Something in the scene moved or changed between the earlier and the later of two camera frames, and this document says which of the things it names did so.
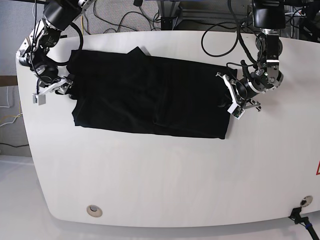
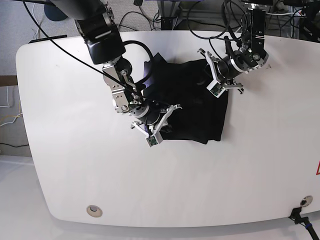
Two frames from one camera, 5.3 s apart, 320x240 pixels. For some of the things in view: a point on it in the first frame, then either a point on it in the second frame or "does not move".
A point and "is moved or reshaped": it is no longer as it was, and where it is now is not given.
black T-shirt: x=134 y=90 is moved or reshaped
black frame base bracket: x=167 y=23 does not move
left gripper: x=61 y=87 to x=152 y=116
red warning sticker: x=318 y=170 does not move
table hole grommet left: x=94 y=211 does not move
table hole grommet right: x=306 y=201 does not move
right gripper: x=230 y=84 to x=224 y=72
